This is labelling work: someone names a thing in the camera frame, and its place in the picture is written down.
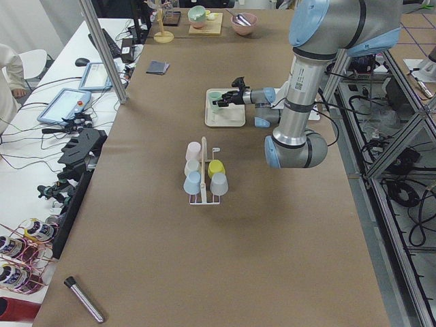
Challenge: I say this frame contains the white wire cup rack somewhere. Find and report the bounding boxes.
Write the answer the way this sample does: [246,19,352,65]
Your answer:
[188,136,221,205]

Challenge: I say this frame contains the wooden cutting board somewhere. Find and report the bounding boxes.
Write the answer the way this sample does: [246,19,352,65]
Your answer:
[188,12,223,36]

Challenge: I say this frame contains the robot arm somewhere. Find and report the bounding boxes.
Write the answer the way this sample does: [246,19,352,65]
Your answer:
[264,0,403,168]
[209,77,289,128]

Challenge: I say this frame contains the stacked green bowls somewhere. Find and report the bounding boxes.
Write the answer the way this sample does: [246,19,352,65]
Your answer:
[188,5,206,29]

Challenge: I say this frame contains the light blue cup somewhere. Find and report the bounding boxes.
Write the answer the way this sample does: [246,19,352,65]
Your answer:
[183,171,201,196]

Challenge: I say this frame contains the teach pendant tablet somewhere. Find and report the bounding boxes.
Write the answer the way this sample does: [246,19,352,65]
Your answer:
[37,88,91,125]
[78,62,112,92]

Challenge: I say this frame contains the folded grey cloth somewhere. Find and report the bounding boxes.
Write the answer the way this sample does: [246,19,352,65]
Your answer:
[146,60,170,75]

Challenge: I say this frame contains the pink bowl with ice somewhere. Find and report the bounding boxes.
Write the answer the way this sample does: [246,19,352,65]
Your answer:
[231,12,258,36]

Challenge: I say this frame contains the green cup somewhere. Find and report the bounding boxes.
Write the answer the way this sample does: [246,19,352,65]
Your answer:
[208,91,222,113]

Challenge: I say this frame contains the black metal tube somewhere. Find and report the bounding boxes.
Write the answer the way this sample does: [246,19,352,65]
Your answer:
[64,276,106,324]

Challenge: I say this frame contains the person in white shirt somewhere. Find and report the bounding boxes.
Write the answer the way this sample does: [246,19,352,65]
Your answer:
[1,44,26,134]

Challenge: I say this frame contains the cream cup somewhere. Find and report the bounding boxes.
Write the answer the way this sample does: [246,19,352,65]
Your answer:
[184,159,201,176]

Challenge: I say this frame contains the aluminium frame post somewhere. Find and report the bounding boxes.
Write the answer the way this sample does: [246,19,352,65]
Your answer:
[78,0,127,104]

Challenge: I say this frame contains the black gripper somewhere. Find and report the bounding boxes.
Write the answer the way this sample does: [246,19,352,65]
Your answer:
[218,76,252,108]

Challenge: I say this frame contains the pink cup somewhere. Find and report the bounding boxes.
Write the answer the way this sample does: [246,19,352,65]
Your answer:
[185,141,202,161]

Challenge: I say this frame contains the metal ice scoop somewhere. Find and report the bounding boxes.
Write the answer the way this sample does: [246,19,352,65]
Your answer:
[225,8,251,26]

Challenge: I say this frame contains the black slotted stand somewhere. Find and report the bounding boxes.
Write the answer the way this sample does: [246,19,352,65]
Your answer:
[57,128,107,181]

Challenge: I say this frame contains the cream rabbit tray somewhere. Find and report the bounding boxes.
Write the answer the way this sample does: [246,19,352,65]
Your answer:
[204,88,246,127]

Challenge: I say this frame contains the grey cup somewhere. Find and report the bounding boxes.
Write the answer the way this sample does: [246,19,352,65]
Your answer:
[210,172,229,196]

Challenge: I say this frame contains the black frame tray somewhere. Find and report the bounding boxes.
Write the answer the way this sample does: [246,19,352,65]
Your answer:
[163,12,181,27]

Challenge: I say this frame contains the yellow cup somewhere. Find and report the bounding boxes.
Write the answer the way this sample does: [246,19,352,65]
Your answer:
[208,159,225,178]

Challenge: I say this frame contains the wooden mug tree stand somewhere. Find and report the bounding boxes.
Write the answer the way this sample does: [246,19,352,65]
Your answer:
[144,1,174,44]

